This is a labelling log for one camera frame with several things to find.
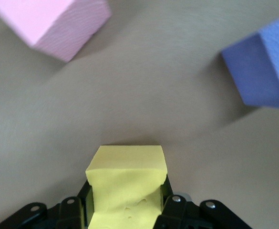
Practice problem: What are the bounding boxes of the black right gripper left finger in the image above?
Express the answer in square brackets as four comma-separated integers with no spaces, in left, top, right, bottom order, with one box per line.
[0,178,93,229]

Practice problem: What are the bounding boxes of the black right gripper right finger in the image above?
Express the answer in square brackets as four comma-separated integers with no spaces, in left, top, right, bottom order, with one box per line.
[153,175,251,229]

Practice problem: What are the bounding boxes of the yellow foam cube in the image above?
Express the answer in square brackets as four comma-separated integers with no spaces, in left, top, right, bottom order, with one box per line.
[85,144,168,229]

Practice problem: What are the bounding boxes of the pink foam cube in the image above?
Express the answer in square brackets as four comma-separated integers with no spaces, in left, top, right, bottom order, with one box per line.
[0,0,113,63]

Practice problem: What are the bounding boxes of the brown table cover sheet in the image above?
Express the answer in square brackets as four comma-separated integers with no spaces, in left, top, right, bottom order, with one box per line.
[0,0,279,229]

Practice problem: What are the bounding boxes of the purple foam cube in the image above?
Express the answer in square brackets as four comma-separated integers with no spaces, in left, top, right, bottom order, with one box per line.
[220,11,279,111]

